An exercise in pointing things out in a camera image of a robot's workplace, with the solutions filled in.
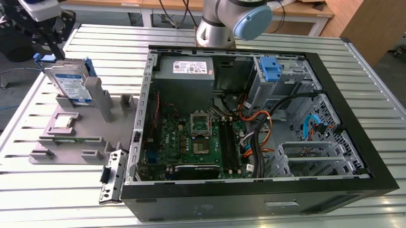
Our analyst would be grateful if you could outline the red black fan wire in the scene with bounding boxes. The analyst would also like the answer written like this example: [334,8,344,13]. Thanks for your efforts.
[151,92,182,141]

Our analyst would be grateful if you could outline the grey power supply unit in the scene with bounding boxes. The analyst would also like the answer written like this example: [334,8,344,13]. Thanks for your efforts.
[151,56,217,114]

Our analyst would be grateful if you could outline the black RAM slot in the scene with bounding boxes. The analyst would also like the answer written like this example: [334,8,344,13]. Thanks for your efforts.
[229,118,240,174]
[223,118,234,174]
[221,118,230,174]
[231,118,244,174]

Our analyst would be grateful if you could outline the metal socket cover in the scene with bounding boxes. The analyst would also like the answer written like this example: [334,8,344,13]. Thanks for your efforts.
[190,110,213,139]

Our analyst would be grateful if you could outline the black open PC case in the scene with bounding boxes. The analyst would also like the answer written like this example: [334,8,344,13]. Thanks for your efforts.
[122,44,400,223]

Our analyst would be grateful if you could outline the wooden top desk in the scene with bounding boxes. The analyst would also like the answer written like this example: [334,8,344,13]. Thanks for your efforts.
[269,0,336,37]

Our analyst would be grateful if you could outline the grey plastic parts rack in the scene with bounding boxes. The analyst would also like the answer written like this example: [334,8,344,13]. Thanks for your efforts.
[28,76,141,165]

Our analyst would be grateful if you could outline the green motherboard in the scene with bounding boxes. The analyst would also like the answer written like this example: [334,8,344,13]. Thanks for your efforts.
[141,111,257,181]

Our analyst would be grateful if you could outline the silver CPU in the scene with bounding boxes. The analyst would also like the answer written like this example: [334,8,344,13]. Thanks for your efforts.
[53,115,77,129]

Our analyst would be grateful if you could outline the hard disk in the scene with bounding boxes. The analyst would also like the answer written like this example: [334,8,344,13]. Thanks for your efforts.
[34,53,95,105]

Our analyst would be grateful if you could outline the CPU socket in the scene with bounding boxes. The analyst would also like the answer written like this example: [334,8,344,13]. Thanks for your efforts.
[193,140,213,155]

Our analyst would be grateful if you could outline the orange red wire bundle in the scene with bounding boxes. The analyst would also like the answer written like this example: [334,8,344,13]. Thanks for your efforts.
[238,104,277,159]

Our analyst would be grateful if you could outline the wooden cabinet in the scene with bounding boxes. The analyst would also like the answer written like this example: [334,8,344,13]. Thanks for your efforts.
[322,0,406,68]

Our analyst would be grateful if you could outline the green RAM stick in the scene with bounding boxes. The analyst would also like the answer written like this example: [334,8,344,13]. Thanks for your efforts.
[53,137,90,144]

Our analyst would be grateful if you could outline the black waste bin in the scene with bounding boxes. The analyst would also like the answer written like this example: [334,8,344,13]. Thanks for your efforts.
[0,35,37,63]

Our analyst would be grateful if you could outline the metal slot retention bracket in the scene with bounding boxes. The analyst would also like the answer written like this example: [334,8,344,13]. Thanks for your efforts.
[99,149,129,205]

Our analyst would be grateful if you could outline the black graphics card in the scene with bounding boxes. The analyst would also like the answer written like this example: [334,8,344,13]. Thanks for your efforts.
[165,164,222,181]

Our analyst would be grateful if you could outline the power supply wire bundle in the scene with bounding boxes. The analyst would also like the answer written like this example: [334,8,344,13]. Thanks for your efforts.
[209,91,249,117]

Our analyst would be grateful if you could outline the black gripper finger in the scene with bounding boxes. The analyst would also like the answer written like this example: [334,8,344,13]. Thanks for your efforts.
[51,11,77,60]
[0,9,61,60]

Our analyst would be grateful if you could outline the disk power wire black connectors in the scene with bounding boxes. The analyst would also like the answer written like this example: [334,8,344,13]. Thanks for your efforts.
[313,120,346,141]

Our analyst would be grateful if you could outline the blue SATA wire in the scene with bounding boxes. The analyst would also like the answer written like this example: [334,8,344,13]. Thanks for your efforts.
[302,114,329,143]

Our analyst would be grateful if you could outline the grey metal disk bay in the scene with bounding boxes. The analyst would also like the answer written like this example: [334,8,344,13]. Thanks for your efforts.
[274,141,360,178]

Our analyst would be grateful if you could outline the blue plastic bay latch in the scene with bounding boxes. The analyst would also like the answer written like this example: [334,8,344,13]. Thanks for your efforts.
[260,56,282,82]

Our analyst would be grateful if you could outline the white framed desk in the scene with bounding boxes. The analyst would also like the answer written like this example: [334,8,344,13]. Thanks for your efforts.
[61,0,206,28]

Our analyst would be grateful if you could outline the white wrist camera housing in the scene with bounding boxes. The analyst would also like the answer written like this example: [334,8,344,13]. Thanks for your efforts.
[18,0,62,22]

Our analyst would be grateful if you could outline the thick black cable bundle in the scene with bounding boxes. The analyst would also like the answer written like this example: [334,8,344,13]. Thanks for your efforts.
[253,91,325,178]

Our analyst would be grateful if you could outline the grey metal drive cage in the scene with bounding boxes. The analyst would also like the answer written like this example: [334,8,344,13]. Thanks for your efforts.
[248,56,321,119]

